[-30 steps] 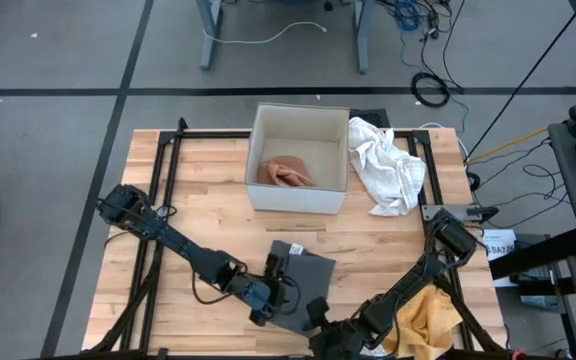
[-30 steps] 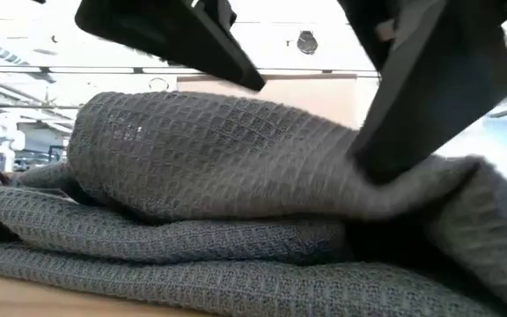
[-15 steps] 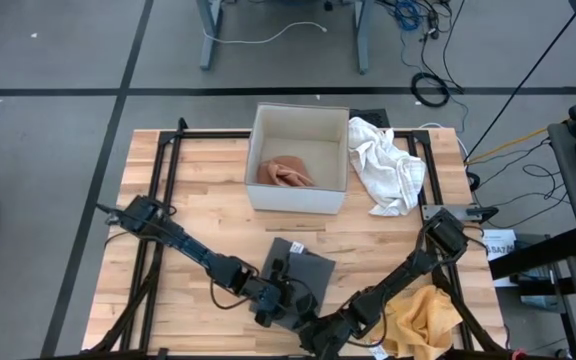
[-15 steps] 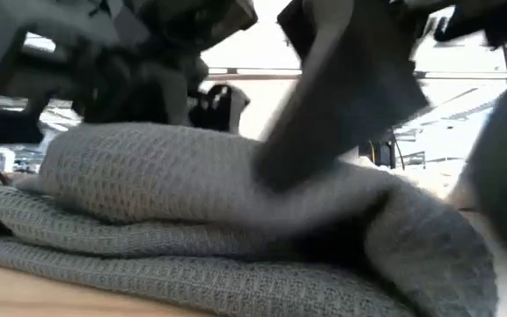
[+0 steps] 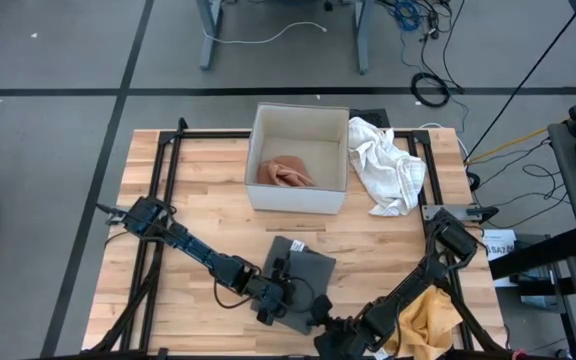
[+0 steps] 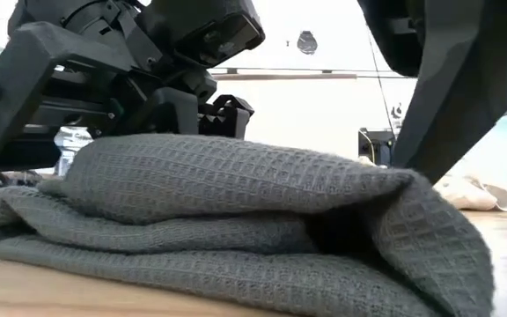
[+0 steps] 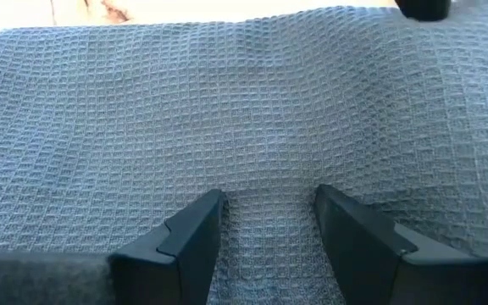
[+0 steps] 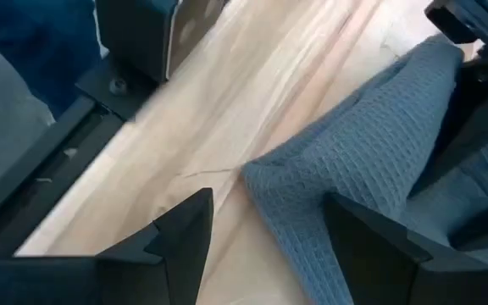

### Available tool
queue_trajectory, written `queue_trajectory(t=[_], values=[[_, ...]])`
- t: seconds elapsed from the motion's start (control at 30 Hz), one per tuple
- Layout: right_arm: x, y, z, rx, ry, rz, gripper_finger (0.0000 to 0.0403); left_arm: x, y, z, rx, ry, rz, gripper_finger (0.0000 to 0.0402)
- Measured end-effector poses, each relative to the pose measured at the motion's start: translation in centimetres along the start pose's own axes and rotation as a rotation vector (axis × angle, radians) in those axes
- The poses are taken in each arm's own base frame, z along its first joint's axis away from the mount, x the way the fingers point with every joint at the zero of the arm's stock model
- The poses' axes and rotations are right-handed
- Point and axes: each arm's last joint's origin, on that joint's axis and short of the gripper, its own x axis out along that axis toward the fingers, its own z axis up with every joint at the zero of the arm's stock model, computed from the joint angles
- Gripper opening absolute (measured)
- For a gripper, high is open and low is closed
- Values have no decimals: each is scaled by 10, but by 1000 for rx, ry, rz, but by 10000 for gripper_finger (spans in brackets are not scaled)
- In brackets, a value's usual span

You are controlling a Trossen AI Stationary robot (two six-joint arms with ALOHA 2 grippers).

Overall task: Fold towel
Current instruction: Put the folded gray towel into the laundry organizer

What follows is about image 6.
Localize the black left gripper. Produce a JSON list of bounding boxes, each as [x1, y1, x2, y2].
[[0, 20, 218, 173]]

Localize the grey towel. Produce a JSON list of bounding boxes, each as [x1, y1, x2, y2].
[[0, 133, 496, 317]]

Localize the white checked towel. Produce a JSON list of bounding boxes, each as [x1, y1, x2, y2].
[[358, 156, 507, 213]]

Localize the black equipment box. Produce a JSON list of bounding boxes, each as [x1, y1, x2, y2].
[[357, 127, 398, 168]]

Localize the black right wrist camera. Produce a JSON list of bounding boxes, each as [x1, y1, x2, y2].
[[357, 0, 427, 78]]

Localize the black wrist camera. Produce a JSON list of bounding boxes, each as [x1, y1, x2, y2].
[[357, 0, 427, 78], [147, 0, 267, 70]]

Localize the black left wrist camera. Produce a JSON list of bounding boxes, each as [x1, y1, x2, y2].
[[147, 0, 267, 70]]

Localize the black ceiling cable reel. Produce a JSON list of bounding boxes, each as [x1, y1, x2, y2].
[[296, 30, 320, 56]]

